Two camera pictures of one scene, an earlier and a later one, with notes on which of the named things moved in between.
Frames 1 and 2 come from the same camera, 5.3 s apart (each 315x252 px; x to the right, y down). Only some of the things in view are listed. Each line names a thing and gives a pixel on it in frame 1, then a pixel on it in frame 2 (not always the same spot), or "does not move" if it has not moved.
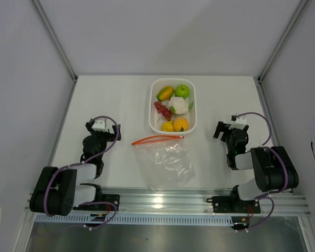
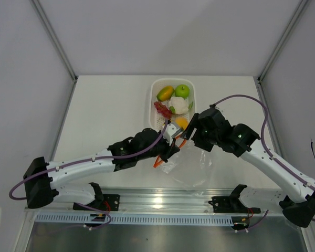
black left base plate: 103,202 does not move
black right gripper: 221,126 -> 197,141
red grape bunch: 163,109 does not move
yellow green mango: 165,93 does not move
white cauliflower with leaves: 178,105 does not move
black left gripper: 111,137 -> 169,150
